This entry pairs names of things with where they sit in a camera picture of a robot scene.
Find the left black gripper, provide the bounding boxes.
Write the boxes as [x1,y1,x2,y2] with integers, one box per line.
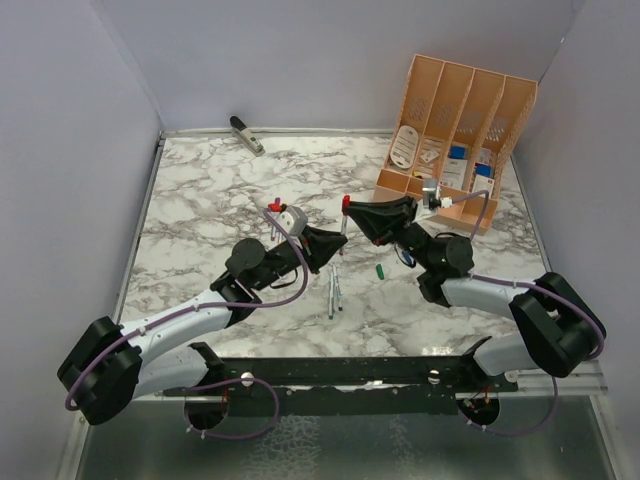
[254,225,348,292]

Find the blue pen cap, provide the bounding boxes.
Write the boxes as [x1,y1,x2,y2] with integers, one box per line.
[401,250,416,268]

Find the white paper cards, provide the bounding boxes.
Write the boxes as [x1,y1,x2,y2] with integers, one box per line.
[418,138,443,174]

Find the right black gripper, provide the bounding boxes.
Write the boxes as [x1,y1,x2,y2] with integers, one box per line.
[346,195,436,271]

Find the peach desk organizer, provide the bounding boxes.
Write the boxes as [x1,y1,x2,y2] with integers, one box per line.
[373,55,538,235]

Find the red-end white marker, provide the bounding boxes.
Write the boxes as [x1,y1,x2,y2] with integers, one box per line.
[339,213,348,256]

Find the red white box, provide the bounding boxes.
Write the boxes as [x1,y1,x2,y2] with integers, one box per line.
[471,163,495,195]

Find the green-end white marker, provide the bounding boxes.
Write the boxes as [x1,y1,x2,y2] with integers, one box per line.
[328,266,335,320]

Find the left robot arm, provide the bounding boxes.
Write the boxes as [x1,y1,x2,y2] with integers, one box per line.
[57,226,347,425]

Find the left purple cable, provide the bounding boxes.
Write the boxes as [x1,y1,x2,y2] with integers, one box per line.
[64,207,310,441]

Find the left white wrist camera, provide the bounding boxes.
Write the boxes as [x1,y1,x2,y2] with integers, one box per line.
[276,205,308,237]

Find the white oval perforated plate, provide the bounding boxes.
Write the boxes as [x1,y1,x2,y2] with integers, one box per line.
[389,125,419,170]

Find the grey black stapler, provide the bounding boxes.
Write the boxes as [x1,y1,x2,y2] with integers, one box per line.
[229,115,264,156]

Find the blue white box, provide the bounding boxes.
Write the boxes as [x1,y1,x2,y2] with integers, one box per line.
[442,145,470,178]

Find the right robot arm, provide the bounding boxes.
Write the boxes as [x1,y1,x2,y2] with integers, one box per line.
[342,196,606,391]

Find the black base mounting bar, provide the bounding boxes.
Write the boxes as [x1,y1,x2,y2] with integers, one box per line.
[166,342,517,426]

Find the blue-end white marker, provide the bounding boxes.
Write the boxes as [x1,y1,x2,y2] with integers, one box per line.
[332,265,343,311]

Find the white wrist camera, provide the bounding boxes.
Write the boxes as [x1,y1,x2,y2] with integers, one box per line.
[276,205,308,237]
[422,178,453,214]

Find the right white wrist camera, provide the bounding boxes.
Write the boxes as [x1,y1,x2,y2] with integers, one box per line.
[422,178,453,214]

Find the aluminium frame rail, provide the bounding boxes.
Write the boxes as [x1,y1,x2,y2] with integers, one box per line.
[517,361,608,396]

